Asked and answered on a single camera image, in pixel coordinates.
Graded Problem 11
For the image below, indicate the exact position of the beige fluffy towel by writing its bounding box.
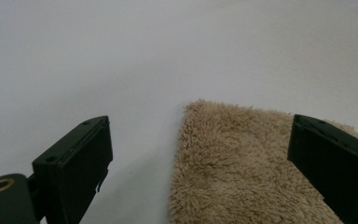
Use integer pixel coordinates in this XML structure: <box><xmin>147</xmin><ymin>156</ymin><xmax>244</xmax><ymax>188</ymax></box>
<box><xmin>167</xmin><ymin>98</ymin><xmax>358</xmax><ymax>224</ymax></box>

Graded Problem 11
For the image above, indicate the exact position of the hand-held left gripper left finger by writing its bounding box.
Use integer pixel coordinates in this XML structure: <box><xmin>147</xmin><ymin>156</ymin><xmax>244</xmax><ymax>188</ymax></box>
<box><xmin>32</xmin><ymin>115</ymin><xmax>114</xmax><ymax>224</ymax></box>

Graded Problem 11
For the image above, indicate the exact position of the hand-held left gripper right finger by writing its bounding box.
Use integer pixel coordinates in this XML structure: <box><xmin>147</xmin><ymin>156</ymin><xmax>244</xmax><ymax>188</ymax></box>
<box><xmin>286</xmin><ymin>113</ymin><xmax>358</xmax><ymax>224</ymax></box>

